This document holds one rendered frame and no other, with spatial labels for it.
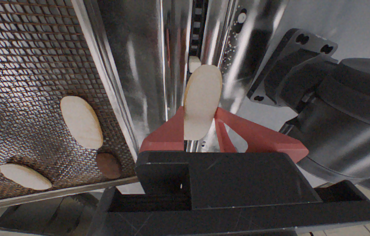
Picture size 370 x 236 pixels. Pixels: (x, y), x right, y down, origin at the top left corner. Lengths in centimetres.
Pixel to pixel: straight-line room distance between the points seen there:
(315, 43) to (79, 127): 35
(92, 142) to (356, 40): 44
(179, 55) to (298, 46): 18
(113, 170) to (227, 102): 26
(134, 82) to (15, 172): 24
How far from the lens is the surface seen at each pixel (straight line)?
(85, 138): 22
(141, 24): 21
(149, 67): 22
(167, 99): 19
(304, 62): 23
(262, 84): 25
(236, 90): 20
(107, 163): 27
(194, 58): 17
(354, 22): 33
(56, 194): 42
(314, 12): 27
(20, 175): 34
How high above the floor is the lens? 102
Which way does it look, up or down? 49 degrees down
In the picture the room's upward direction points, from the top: 175 degrees clockwise
